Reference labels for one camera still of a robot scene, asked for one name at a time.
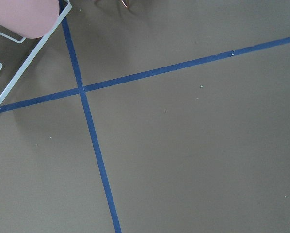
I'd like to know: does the pink cup on rack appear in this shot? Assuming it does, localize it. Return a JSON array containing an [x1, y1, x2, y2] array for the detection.
[[0, 0, 60, 39]]

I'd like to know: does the white wire cup rack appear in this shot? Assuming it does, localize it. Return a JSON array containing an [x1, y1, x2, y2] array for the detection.
[[0, 0, 72, 105]]

